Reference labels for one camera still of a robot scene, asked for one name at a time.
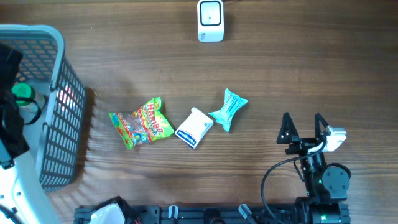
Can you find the grey plastic shopping basket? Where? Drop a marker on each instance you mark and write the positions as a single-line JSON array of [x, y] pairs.
[[54, 138]]

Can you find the green lid plastic jar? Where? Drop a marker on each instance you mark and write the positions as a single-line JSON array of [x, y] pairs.
[[26, 96]]

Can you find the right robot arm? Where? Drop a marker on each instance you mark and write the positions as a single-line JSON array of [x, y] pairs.
[[326, 184]]

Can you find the white blue plaster box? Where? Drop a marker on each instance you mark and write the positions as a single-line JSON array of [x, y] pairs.
[[193, 129]]

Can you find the Haribo gummy candy bag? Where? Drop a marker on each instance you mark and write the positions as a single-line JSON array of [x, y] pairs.
[[142, 126]]

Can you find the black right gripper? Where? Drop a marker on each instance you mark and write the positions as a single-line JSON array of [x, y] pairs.
[[302, 144]]

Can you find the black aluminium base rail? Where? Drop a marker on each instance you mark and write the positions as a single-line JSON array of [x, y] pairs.
[[286, 213]]

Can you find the teal tissue packet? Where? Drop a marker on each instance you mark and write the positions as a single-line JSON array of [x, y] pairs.
[[232, 103]]

